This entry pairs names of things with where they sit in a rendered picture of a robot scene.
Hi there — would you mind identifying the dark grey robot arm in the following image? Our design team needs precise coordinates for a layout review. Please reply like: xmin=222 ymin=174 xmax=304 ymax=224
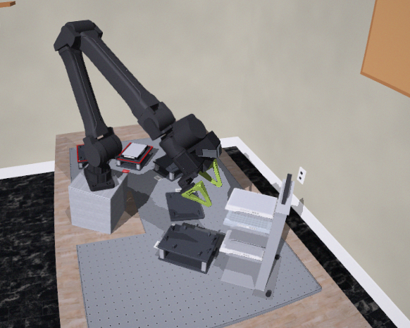
xmin=54 ymin=20 xmax=222 ymax=191

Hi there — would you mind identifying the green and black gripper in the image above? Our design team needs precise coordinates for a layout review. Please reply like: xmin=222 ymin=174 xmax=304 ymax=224
xmin=171 ymin=148 xmax=222 ymax=207

